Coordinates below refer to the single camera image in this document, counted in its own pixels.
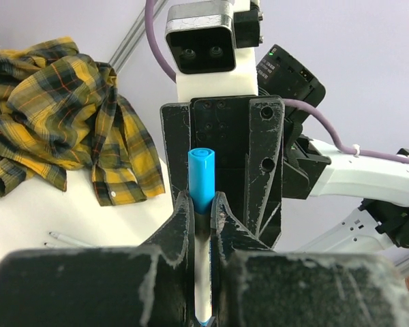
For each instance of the yellow plaid shirt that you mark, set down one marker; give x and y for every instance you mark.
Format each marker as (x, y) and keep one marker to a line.
(59, 111)

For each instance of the blue cap marker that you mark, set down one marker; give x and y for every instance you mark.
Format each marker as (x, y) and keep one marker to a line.
(69, 240)

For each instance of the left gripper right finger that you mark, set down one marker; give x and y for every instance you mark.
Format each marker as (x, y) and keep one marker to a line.
(253, 285)

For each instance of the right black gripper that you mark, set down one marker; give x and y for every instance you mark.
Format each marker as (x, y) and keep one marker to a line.
(234, 128)

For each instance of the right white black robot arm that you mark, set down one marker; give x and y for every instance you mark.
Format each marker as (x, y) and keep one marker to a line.
(316, 163)

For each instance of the cyan cap marker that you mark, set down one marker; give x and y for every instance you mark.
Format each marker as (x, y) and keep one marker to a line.
(201, 179)

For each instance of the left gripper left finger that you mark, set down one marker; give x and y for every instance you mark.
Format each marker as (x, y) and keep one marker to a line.
(148, 285)

